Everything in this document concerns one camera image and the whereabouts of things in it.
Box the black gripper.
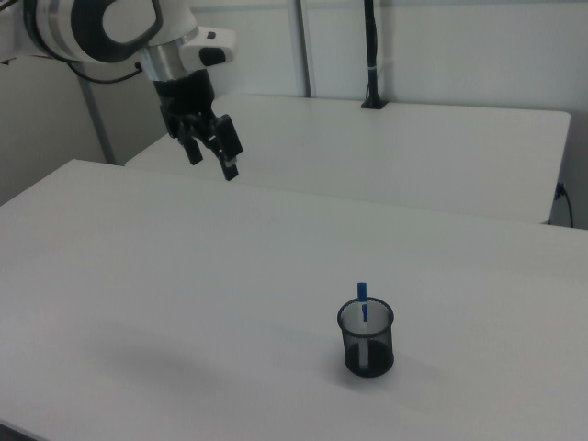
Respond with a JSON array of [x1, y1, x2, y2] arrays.
[[153, 68, 244, 183]]

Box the blue and white marker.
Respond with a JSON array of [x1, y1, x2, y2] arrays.
[[356, 280, 370, 369]]

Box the white side table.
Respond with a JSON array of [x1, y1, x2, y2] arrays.
[[123, 93, 572, 226]]

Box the black mesh pen cup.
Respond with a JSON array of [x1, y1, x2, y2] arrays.
[[336, 296, 396, 379]]

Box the grey slanted partition post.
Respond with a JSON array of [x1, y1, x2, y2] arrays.
[[75, 73, 117, 165]]

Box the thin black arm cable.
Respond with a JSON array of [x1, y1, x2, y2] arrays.
[[66, 58, 144, 85]]

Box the grey upright partition post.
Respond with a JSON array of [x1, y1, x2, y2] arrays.
[[292, 0, 318, 98]]

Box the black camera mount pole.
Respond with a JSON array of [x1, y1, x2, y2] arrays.
[[359, 0, 390, 110]]

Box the black cable with blue plug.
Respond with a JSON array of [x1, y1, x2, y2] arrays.
[[554, 182, 575, 229]]

